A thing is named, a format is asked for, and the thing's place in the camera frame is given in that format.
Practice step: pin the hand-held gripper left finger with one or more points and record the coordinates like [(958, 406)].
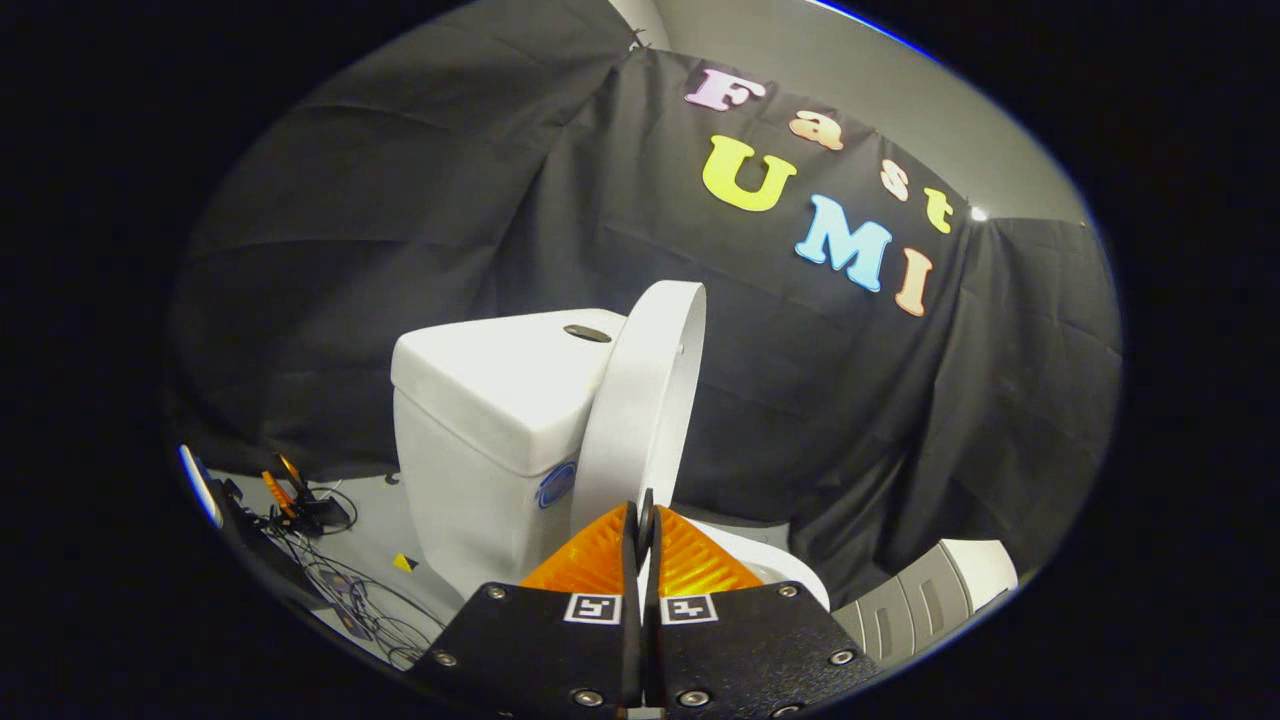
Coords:
[(560, 650)]

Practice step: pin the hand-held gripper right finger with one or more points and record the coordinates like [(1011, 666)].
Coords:
[(740, 650)]

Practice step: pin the white toilet lid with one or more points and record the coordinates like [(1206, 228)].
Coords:
[(640, 400)]

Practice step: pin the white toilet seat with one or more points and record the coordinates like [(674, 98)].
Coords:
[(790, 570)]

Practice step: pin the white ceramic toilet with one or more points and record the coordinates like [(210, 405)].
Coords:
[(480, 400)]

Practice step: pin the small yellow floor tape piece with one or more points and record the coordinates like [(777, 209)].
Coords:
[(404, 563)]

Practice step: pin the grey drawer cabinet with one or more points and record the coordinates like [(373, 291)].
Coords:
[(920, 600)]

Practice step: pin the orange and black tool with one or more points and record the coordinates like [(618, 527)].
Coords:
[(300, 495)]

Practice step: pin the dark device with white edge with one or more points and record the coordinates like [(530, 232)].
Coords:
[(205, 490)]

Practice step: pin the black backdrop cloth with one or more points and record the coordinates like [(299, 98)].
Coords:
[(400, 200)]

